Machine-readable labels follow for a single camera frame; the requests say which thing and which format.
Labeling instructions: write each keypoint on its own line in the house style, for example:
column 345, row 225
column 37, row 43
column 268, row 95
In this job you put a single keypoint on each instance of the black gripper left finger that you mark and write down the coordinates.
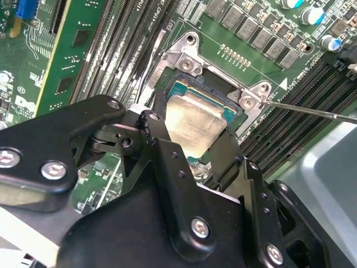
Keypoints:
column 42, row 139

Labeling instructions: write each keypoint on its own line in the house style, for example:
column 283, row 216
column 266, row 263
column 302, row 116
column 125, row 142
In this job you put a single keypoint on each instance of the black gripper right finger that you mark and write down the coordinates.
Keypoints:
column 259, row 195

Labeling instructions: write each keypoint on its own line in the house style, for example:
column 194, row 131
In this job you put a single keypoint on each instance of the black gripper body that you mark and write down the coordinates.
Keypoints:
column 120, row 237

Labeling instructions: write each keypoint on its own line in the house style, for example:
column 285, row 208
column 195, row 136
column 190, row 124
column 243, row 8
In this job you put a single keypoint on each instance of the metal cpu locking lever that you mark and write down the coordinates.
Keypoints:
column 306, row 110

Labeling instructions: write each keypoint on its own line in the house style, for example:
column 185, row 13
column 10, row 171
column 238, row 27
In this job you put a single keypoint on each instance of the silver cpu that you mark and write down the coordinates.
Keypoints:
column 192, row 123

